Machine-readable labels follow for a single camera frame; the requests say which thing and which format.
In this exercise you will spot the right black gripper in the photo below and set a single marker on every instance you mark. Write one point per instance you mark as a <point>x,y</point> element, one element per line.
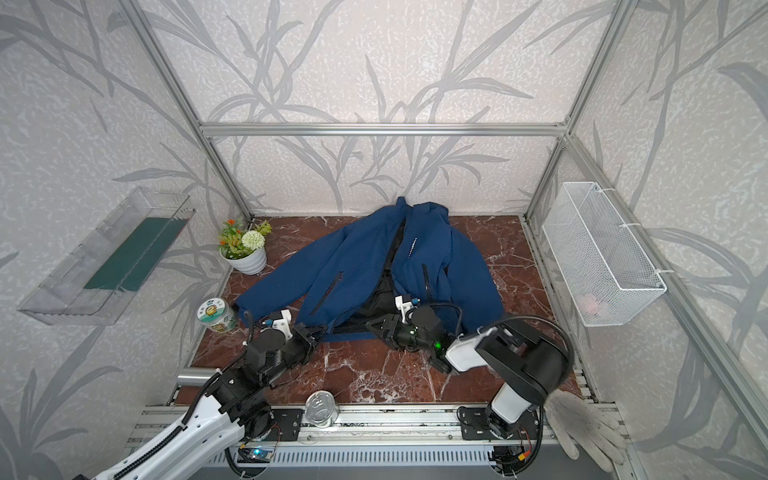
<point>391,327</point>

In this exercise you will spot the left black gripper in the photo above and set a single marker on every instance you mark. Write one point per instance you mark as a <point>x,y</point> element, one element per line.
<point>303,342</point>

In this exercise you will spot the blue zip jacket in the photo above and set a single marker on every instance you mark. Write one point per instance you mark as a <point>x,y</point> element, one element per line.
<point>356,272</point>

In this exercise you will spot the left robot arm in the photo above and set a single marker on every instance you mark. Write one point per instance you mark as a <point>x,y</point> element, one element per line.
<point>230,407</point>

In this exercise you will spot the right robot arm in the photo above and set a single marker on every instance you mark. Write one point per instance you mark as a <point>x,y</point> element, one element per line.
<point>531,364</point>

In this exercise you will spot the green label round tin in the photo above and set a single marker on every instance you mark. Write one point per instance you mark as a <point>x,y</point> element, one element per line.
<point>217,315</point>

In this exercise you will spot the clear glass jar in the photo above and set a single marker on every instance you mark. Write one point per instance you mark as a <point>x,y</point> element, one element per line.
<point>321,409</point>

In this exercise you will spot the silver metal cylinder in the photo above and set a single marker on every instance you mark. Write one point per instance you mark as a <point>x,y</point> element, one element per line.
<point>194,376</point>

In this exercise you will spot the potted flower plant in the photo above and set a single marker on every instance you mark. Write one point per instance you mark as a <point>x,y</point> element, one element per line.
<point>244,248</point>

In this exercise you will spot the pink object in basket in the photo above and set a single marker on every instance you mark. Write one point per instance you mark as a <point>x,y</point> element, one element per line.
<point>590,306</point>

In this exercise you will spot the white work glove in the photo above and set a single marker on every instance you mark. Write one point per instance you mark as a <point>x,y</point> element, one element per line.
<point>579,425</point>

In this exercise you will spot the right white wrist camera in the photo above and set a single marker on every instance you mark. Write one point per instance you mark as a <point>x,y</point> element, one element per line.
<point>404,304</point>

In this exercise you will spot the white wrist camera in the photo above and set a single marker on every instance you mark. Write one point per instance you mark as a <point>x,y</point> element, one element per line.
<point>404,304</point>
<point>280,320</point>

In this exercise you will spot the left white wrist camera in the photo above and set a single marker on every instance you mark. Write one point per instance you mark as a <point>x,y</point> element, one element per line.
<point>280,320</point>

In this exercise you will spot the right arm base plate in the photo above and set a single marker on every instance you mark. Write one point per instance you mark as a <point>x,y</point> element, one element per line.
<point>483,424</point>

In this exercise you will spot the clear plastic wall shelf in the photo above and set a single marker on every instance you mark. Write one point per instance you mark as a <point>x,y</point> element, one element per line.
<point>94,284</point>

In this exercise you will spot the white wire mesh basket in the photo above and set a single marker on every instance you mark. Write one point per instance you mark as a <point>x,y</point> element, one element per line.
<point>597,252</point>

